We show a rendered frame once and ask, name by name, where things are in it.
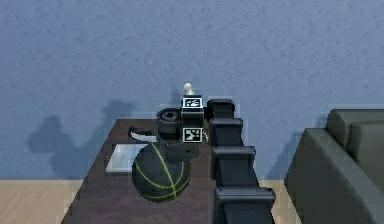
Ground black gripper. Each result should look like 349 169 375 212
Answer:
127 107 201 163

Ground black and yellow basketball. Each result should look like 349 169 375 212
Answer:
131 142 193 204

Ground small white figurine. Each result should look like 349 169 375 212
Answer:
182 82 195 98

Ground dark brown wooden table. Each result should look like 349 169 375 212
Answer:
61 117 217 224

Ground dark grey sofa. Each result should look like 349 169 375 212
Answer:
283 107 384 224

